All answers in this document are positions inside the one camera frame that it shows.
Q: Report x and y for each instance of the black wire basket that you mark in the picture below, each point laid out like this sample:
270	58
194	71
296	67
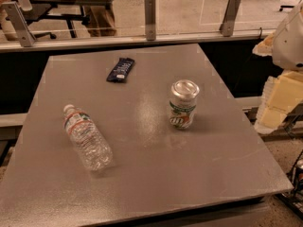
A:
294	198

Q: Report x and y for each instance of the right metal rail bracket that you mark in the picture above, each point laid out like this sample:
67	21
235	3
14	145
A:
228	23

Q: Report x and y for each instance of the person in khaki trousers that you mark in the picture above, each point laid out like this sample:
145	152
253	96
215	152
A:
102	21

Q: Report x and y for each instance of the clear plastic water bottle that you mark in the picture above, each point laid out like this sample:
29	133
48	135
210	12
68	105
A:
93	149

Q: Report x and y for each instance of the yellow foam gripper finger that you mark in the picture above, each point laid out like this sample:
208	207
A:
279	97

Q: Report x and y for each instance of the black background table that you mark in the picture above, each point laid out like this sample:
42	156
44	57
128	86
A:
41	8

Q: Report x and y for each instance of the left metal rail bracket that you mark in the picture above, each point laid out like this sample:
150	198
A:
15	15

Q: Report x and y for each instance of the aluminium guard rail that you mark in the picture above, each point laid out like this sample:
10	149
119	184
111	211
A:
125	41

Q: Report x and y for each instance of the dark blue snack wrapper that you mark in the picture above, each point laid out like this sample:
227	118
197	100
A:
121	70

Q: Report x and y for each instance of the metal rail bracket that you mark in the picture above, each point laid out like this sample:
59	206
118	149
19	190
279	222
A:
228	23
150	19
15	15

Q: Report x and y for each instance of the middle metal rail bracket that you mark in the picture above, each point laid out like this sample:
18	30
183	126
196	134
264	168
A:
150	19

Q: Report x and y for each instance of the green white soda can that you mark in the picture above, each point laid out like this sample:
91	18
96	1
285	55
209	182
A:
183	103

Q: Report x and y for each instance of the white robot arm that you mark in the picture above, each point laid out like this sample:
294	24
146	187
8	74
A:
285	45

